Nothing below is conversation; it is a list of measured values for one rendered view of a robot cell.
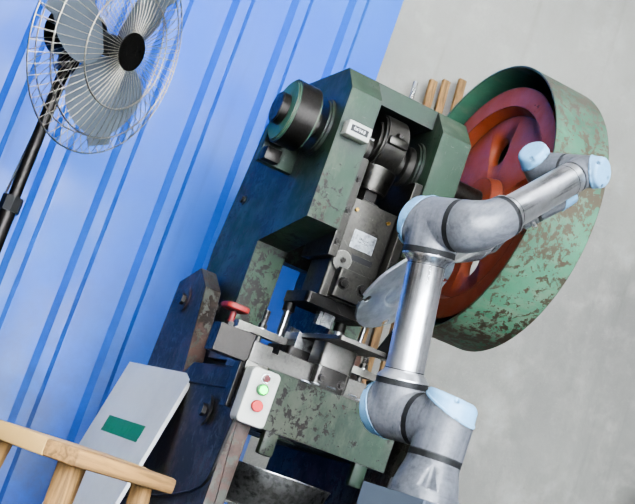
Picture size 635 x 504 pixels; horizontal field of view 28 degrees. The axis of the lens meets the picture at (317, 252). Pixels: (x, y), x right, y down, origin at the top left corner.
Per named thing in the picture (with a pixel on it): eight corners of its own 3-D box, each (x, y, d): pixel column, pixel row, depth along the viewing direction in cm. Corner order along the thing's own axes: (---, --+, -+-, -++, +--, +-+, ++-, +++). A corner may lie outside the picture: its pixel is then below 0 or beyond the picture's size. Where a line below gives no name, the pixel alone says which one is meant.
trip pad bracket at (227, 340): (231, 407, 302) (258, 331, 305) (195, 394, 298) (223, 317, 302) (223, 406, 307) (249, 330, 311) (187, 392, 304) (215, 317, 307)
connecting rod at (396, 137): (389, 238, 339) (428, 123, 345) (351, 221, 334) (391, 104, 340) (355, 241, 358) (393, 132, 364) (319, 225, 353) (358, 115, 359)
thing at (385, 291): (338, 337, 312) (337, 334, 313) (423, 316, 330) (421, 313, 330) (386, 260, 293) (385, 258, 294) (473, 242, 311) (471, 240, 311)
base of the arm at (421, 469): (470, 517, 260) (484, 471, 261) (423, 499, 250) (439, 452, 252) (418, 501, 271) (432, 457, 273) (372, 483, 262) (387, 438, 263)
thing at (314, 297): (365, 335, 338) (372, 316, 339) (301, 309, 330) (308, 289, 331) (340, 334, 352) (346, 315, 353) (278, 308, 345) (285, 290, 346)
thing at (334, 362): (371, 403, 313) (388, 352, 315) (324, 384, 308) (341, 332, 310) (330, 396, 336) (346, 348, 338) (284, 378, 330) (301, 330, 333)
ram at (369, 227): (373, 313, 333) (407, 210, 339) (325, 292, 328) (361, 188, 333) (345, 312, 349) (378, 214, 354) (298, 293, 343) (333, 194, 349)
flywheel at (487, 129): (472, 391, 363) (638, 229, 322) (414, 367, 356) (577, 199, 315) (447, 226, 417) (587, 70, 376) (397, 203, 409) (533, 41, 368)
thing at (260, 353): (395, 419, 332) (402, 398, 333) (246, 362, 316) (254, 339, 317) (346, 411, 359) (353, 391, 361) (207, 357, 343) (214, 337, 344)
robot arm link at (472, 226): (484, 214, 257) (611, 143, 288) (442, 209, 265) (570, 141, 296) (491, 266, 261) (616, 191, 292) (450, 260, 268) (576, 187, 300)
